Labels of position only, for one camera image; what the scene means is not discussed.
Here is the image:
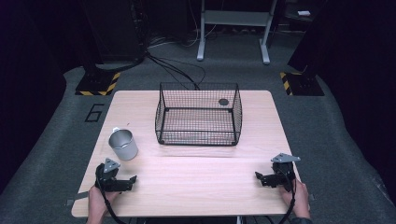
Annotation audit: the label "black yellow striped base plate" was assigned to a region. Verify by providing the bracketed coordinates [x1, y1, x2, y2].
[75, 71, 121, 97]
[278, 71, 325, 97]

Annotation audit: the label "metal cup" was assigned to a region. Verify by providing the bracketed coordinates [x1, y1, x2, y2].
[107, 126, 139, 161]

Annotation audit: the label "black wire basket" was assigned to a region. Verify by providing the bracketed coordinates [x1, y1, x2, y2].
[154, 81, 244, 147]

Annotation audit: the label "black cabinet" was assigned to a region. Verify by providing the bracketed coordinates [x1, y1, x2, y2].
[78, 0, 148, 73]

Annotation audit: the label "black floor cables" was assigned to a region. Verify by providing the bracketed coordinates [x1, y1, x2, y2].
[145, 51, 207, 91]

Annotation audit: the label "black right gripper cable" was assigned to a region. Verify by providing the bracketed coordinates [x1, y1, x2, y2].
[277, 169, 297, 224]

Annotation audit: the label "person's right hand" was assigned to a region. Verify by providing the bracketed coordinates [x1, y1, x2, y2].
[279, 179, 312, 219]

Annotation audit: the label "person's left hand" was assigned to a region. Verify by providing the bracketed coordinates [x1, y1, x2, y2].
[87, 185, 121, 220]

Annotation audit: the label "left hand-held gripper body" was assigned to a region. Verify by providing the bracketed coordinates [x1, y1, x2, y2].
[94, 158, 126, 192]

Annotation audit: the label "white metal desk frame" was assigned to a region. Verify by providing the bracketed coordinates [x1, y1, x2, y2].
[196, 0, 278, 65]

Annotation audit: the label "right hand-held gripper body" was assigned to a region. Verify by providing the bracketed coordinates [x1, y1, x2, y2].
[270, 152, 302, 192]

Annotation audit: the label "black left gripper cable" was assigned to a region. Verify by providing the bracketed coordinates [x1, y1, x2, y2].
[94, 164, 127, 224]

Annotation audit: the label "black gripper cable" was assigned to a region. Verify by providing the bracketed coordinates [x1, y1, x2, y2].
[277, 169, 297, 224]
[94, 164, 127, 224]

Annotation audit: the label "grey tape strip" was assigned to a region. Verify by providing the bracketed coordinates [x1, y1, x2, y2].
[64, 190, 90, 207]

